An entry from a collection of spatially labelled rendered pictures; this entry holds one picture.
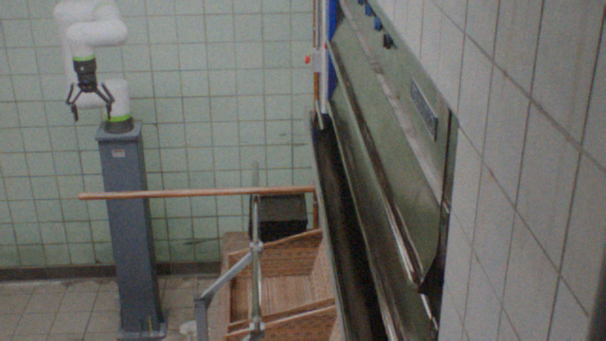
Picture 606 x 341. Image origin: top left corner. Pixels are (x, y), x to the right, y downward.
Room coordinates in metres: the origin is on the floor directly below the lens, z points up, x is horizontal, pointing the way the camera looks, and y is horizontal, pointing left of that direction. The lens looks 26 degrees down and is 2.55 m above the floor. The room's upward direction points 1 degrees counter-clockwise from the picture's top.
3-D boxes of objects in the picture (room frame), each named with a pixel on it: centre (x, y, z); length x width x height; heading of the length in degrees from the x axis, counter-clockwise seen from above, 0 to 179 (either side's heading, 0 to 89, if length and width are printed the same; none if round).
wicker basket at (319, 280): (2.67, 0.06, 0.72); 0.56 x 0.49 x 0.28; 4
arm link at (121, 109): (3.34, 0.87, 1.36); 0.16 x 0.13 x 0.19; 107
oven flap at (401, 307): (2.10, -0.23, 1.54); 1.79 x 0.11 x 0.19; 3
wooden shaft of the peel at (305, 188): (2.67, 0.02, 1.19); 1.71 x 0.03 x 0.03; 92
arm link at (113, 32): (2.99, 0.75, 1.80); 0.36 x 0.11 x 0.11; 17
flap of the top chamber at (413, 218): (2.10, -0.23, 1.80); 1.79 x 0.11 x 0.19; 3
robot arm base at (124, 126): (3.40, 0.87, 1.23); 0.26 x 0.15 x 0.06; 4
